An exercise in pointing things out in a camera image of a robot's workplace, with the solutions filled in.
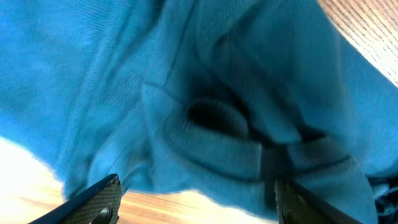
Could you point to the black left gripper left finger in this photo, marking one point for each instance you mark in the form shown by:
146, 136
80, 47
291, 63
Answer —
99, 203

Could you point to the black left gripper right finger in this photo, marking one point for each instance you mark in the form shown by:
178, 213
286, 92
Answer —
297, 205

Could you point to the blue t-shirt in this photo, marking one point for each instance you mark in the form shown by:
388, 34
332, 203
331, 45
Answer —
224, 97

